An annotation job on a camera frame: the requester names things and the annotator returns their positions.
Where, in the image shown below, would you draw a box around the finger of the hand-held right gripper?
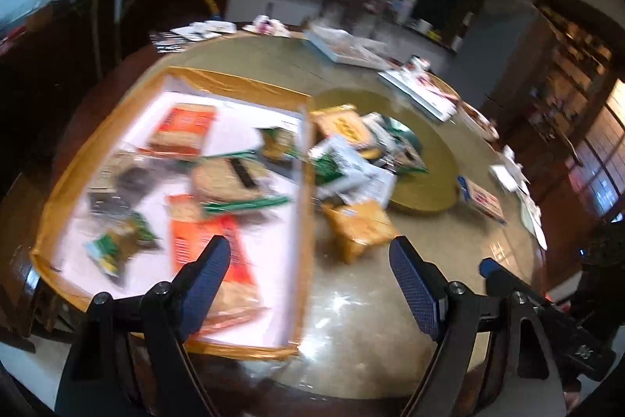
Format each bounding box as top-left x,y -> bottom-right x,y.
479,257 -> 555,308

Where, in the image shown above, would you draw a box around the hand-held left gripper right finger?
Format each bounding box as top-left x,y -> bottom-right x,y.
389,235 -> 570,417

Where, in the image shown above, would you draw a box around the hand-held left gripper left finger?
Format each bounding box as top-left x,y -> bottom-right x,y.
55,234 -> 232,417

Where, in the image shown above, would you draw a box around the yellow biscuit packet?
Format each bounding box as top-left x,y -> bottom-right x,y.
322,199 -> 400,265

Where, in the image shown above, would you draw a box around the large orange cracker packet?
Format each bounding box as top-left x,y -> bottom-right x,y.
166,193 -> 271,340

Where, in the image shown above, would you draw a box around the small red printed box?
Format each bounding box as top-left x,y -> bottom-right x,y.
458,175 -> 509,226

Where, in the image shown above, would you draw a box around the green and yellow snack packet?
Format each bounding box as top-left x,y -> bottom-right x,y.
84,213 -> 162,283

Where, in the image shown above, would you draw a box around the white paper sheet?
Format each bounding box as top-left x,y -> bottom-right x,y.
489,146 -> 530,194

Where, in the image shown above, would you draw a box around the round rice cracker packet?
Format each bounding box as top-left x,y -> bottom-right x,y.
189,153 -> 291,215

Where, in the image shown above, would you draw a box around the white printed snack packet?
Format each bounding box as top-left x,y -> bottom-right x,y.
337,165 -> 397,209

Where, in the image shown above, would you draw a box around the gold round turntable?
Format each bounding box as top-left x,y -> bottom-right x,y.
312,89 -> 462,217

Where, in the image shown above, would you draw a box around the dark seaweed snack packet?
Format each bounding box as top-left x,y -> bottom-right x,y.
87,149 -> 164,215

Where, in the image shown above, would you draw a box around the dark foil snack packet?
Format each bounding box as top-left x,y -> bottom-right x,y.
368,113 -> 430,176

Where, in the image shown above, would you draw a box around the white and green snack packet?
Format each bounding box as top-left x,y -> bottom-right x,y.
310,134 -> 372,198

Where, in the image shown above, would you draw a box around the small orange cracker packet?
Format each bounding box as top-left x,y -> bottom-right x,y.
144,103 -> 218,160

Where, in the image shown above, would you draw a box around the patterned plate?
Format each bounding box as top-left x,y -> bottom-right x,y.
459,101 -> 501,143

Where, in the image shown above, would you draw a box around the yellow printed snack packet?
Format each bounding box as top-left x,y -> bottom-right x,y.
312,104 -> 379,151

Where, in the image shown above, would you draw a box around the wooden shelf cabinet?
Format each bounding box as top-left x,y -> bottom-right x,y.
498,0 -> 623,222

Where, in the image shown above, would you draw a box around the clear plastic packets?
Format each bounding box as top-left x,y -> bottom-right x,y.
149,31 -> 189,55

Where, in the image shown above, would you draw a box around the white folded cloth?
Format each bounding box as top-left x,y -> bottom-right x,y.
172,20 -> 238,41

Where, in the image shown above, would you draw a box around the pink and white cloth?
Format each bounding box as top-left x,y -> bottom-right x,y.
243,14 -> 294,38

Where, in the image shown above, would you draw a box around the clear plastic bag of flatbread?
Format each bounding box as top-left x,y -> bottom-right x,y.
310,23 -> 386,61

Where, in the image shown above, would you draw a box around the wooden chair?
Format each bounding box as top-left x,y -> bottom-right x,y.
120,0 -> 230,59

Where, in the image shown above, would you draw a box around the white bottle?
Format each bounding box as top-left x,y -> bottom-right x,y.
395,0 -> 417,25

